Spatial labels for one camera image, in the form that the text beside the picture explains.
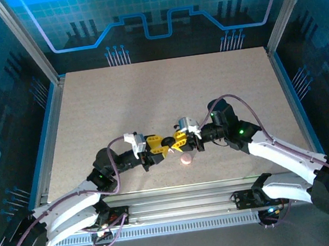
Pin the aluminium table side rail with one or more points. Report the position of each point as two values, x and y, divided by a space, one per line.
297 111
50 144

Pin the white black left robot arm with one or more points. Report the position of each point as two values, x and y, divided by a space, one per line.
66 208

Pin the small lit circuit board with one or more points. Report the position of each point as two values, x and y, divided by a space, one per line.
103 231
270 210

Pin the pink round charging case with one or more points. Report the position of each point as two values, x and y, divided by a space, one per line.
186 159

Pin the aluminium upright frame post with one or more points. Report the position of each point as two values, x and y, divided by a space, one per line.
288 6
28 43

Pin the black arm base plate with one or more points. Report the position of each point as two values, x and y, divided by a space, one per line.
120 210
243 200

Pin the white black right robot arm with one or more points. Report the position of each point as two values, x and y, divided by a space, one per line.
284 155

